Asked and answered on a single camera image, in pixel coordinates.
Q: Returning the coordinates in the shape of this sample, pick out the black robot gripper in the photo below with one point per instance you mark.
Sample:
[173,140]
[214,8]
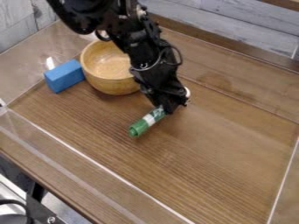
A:
[155,74]

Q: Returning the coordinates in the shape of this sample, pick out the green white dry-erase marker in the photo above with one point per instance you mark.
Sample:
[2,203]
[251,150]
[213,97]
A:
[139,127]

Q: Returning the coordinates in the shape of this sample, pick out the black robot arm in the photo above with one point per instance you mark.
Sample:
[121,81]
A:
[122,21]

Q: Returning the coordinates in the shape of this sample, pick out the brown wooden bowl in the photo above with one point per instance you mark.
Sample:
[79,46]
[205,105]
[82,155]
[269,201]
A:
[106,67]

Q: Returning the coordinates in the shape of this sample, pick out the blue rectangular block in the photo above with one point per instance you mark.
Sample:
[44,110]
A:
[64,76]

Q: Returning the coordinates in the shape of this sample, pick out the black table leg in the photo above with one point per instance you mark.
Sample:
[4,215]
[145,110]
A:
[38,192]

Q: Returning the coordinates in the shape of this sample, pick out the clear acrylic tray wall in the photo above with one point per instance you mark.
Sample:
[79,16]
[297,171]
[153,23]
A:
[99,193]

